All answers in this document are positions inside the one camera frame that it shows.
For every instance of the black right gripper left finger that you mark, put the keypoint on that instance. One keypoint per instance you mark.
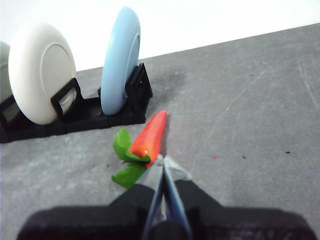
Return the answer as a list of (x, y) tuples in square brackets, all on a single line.
[(120, 215)]

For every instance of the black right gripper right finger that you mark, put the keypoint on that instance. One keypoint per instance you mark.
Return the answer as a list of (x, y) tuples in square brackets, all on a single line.
[(220, 222)]

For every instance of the orange carrot with green leaves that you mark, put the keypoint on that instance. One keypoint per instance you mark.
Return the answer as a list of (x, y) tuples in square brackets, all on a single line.
[(150, 135)]

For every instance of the green plate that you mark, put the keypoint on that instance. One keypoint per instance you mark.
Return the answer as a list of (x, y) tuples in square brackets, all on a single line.
[(3, 75)]

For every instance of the black plate rack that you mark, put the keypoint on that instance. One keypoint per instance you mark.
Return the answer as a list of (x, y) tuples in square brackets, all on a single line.
[(82, 120)]

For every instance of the blue plate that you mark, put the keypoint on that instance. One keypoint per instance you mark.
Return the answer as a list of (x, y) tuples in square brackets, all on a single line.
[(115, 75)]

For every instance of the white plate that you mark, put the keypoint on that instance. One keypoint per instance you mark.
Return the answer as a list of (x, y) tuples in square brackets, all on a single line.
[(32, 75)]

